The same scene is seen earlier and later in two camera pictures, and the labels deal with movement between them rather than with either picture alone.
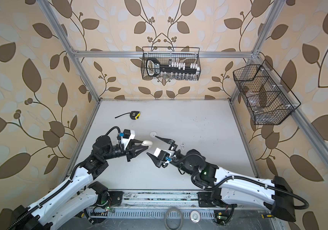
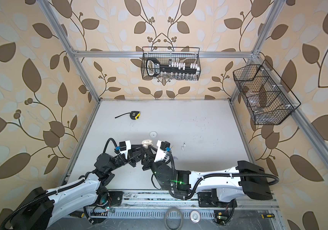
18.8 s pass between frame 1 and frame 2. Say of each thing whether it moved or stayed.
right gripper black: moved
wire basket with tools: stayed
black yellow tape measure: stayed
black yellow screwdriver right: stayed
